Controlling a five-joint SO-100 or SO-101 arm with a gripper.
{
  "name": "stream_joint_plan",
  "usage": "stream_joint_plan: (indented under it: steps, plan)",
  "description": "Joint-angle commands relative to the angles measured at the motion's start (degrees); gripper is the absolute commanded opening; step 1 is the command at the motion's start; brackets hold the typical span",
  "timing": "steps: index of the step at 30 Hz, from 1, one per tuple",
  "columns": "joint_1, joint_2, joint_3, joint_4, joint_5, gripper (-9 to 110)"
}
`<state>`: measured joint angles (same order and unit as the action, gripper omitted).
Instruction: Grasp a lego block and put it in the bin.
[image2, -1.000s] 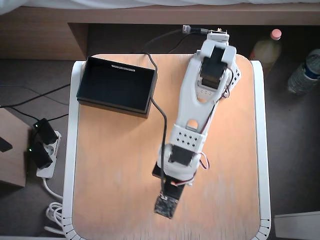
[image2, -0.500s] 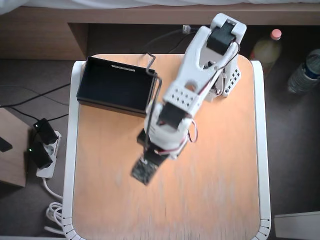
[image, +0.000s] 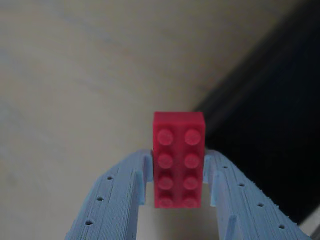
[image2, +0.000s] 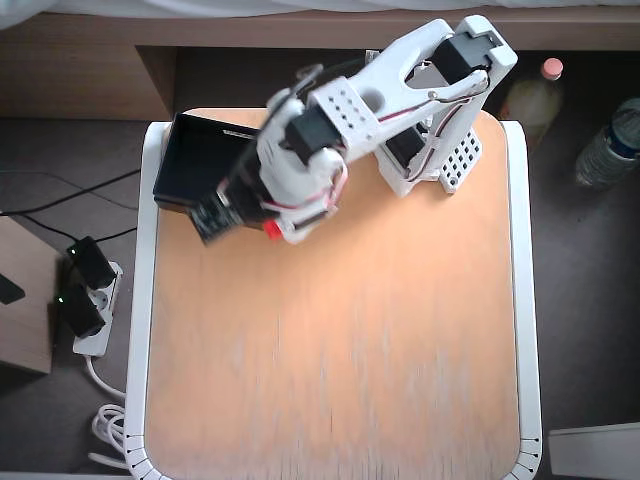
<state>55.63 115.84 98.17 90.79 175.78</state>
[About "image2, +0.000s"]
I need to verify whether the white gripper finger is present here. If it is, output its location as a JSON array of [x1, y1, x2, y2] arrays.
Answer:
[[279, 204, 340, 246]]

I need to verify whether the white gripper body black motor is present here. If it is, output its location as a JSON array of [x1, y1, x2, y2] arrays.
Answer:
[[219, 144, 341, 236]]

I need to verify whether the black rectangular bin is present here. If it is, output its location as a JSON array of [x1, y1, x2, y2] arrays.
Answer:
[[152, 112, 266, 221]]

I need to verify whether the black power adapter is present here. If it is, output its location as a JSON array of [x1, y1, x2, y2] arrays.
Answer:
[[66, 236, 115, 289], [53, 283, 107, 337]]

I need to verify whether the white power strip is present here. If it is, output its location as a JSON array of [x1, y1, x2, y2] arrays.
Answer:
[[72, 259, 124, 357]]

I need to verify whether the white bed sheet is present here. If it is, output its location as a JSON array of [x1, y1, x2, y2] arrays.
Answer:
[[0, 0, 640, 31]]

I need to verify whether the yellow bottle pink cap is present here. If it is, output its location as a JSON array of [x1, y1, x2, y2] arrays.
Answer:
[[499, 57, 567, 146]]

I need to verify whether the light wooden box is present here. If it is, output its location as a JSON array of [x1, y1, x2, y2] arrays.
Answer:
[[0, 212, 59, 376]]

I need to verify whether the clear water bottle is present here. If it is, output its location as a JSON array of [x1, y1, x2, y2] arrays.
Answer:
[[574, 97, 640, 189]]

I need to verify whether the white box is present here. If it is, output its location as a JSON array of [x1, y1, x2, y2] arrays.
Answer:
[[547, 422, 640, 480]]

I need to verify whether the black camera circuit board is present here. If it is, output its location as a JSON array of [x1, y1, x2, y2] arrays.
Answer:
[[192, 192, 244, 249]]

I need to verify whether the white table frame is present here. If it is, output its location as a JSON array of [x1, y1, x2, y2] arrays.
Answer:
[[123, 118, 544, 480]]

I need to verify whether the black usb cable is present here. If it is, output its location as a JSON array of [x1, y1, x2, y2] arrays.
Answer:
[[319, 49, 384, 85]]

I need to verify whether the brown wooden bed frame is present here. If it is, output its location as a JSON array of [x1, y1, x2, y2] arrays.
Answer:
[[0, 4, 640, 121]]

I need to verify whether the thin black floor cable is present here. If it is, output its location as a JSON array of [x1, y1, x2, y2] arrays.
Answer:
[[0, 197, 141, 246], [0, 168, 142, 197]]

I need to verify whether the white power cable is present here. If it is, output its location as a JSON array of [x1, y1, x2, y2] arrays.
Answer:
[[87, 352, 132, 471]]

